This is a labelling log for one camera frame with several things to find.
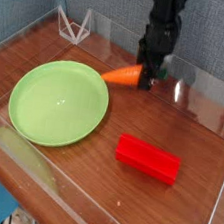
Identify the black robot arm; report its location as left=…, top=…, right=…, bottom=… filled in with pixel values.
left=136, top=0, right=186, bottom=91

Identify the red rectangular block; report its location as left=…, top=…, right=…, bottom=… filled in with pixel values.
left=115, top=133, right=181, bottom=185

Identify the orange toy carrot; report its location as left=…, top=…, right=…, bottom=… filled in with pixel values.
left=100, top=58, right=171, bottom=92

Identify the green plastic plate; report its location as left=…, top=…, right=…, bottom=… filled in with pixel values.
left=8, top=60, right=109, bottom=147

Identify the clear acrylic corner bracket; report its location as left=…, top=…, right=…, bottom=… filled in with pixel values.
left=57, top=6, right=92, bottom=45

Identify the clear acrylic enclosure wall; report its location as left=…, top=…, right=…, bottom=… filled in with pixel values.
left=0, top=8, right=224, bottom=224

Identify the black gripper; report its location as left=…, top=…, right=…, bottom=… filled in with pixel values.
left=136, top=15, right=182, bottom=91

